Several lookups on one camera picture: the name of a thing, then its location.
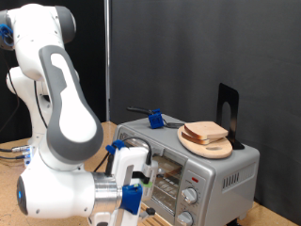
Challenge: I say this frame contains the black base cable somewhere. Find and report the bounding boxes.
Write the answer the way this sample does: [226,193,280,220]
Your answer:
[0,153,26,161]

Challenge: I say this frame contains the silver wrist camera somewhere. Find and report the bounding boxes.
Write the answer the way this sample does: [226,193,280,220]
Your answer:
[137,159,160,193]

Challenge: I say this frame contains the round wooden cutting board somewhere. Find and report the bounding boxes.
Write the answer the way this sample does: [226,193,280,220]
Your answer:
[177,125,234,160]

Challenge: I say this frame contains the blue cable clip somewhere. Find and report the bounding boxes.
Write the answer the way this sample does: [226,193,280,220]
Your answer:
[0,23,15,49]
[105,139,127,155]

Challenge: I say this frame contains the metal spatula with blue block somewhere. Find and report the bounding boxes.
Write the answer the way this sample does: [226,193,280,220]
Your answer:
[126,105,186,130]

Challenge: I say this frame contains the silver toaster oven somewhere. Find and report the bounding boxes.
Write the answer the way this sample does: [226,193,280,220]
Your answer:
[112,113,261,226]

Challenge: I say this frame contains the base cable with silver plug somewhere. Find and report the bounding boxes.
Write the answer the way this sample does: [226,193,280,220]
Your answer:
[0,144,30,154]

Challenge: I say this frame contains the glass toaster oven door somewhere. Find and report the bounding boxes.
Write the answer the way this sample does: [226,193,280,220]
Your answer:
[118,131,189,218]

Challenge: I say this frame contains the white bread slice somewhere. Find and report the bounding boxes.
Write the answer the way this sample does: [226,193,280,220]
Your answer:
[181,131,221,146]
[183,121,230,141]
[158,164,183,182]

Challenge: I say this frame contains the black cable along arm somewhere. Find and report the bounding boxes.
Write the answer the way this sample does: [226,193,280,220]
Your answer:
[93,136,154,177]

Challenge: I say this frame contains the silver oven knob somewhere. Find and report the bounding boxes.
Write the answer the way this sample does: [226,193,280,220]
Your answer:
[176,211,195,226]
[181,186,198,205]

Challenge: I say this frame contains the black metal bookend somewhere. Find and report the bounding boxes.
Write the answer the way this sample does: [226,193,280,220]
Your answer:
[215,82,246,151]

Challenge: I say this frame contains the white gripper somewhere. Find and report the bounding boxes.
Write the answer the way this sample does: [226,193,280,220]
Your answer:
[88,146,166,226]

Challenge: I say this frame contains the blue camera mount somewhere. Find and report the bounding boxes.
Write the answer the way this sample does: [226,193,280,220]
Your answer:
[119,184,144,216]

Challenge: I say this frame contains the metal pole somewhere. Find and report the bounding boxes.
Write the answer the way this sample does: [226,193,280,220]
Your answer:
[103,0,112,122]

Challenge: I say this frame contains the wooden box under oven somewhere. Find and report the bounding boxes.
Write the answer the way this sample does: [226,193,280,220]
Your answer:
[137,202,167,226]

